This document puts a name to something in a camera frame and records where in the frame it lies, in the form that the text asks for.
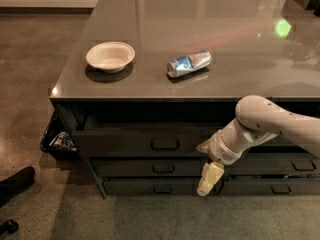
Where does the white paper bowl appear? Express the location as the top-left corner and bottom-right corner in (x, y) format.
(86, 42), (135, 73)

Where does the grey right lower drawer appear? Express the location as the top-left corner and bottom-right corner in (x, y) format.
(230, 152), (320, 176)

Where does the grey right bottom drawer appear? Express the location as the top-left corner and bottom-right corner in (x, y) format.
(219, 179), (320, 196)

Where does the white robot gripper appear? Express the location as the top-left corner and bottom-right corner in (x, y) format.
(196, 130), (244, 196)

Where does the crushed blue silver can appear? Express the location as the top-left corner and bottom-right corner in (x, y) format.
(167, 50), (212, 78)

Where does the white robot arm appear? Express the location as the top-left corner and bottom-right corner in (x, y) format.
(196, 95), (320, 196)

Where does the grey top drawer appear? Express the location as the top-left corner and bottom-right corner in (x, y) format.
(72, 120), (218, 157)

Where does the grey drawer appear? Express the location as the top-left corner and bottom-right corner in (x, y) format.
(72, 120), (218, 157)
(102, 177), (221, 196)
(219, 179), (320, 196)
(230, 152), (320, 176)
(91, 158), (205, 177)

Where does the grey bottom left drawer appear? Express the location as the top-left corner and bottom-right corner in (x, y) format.
(102, 177), (221, 196)

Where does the black bin with trash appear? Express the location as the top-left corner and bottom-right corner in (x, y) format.
(40, 112), (80, 161)

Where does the grey drawer cabinet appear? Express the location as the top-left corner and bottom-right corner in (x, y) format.
(50, 0), (320, 196)

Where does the black shoe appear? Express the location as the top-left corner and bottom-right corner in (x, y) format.
(0, 166), (35, 207)

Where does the small black object on floor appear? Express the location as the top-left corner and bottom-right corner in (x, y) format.
(0, 220), (19, 235)

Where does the grey middle left drawer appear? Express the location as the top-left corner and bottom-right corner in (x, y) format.
(91, 158), (205, 177)

